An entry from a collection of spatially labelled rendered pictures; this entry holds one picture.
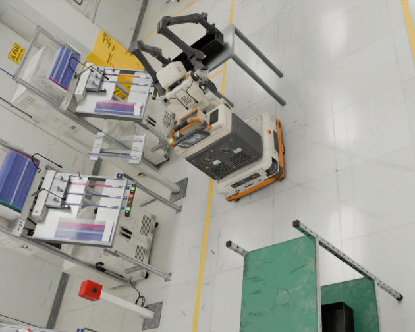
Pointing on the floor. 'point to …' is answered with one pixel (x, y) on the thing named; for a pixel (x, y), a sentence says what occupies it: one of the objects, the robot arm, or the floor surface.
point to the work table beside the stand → (217, 58)
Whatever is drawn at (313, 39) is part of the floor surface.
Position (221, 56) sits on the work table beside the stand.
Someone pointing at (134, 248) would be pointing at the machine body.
